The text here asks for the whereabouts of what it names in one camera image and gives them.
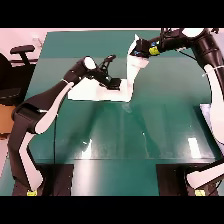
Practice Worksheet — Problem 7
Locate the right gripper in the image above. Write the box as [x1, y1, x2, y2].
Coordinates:
[129, 37, 152, 58]

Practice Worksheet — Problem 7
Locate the black office chair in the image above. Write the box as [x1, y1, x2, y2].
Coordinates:
[0, 44, 38, 108]

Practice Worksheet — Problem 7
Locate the white shirt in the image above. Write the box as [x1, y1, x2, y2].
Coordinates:
[67, 33, 150, 103]

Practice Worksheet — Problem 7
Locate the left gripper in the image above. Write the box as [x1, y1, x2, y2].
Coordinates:
[95, 70, 122, 91]

